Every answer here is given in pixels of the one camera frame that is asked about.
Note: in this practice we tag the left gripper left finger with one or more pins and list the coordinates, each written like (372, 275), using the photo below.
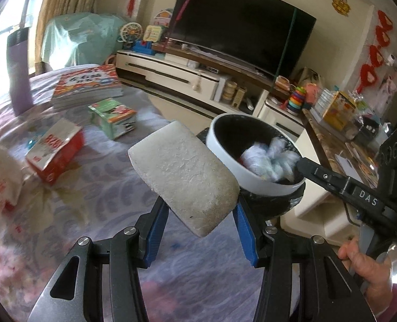
(74, 292)

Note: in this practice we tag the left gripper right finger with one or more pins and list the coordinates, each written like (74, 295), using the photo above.
(303, 279)

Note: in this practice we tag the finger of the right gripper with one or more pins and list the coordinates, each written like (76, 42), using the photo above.
(374, 209)

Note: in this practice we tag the white foam block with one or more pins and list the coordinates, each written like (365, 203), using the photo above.
(199, 189)

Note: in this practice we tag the red white 1928 box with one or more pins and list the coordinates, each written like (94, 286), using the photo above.
(53, 152)

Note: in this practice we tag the crumpled white paper trash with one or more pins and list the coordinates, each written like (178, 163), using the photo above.
(273, 162)

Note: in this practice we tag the white trash bin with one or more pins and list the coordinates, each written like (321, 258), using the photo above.
(231, 134)

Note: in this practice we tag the right hand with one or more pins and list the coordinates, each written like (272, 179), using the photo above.
(379, 292)

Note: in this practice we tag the marble side counter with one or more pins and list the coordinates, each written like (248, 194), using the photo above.
(328, 143)

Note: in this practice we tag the yellow orange box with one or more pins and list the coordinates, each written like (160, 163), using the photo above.
(340, 111)

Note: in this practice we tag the black bin liner bag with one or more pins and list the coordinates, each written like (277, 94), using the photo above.
(271, 206)

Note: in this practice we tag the crumpled white tissue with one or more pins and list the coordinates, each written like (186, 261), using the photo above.
(11, 180)

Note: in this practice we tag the green milk carton box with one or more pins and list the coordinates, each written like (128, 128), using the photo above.
(112, 117)

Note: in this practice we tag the white TV cabinet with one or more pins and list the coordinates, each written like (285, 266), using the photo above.
(202, 90)

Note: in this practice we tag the stack of children's books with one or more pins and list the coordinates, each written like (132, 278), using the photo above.
(87, 86)

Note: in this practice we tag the large black television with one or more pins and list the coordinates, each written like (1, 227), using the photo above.
(270, 35)

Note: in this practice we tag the blue toy vehicle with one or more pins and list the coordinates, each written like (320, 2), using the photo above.
(143, 47)

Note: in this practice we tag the teal covered furniture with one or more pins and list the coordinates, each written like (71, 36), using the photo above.
(80, 38)

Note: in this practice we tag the toy ferris wheel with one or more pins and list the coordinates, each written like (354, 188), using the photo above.
(129, 34)

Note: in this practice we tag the yellow toy telephone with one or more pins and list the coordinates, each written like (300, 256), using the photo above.
(153, 33)

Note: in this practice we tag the purple tumbler bottle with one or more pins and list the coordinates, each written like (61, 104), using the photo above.
(17, 67)

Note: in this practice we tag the red heart wall garland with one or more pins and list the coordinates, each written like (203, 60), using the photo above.
(368, 75)

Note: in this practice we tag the rainbow stacking ring toy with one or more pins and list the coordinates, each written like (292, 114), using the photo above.
(296, 101)

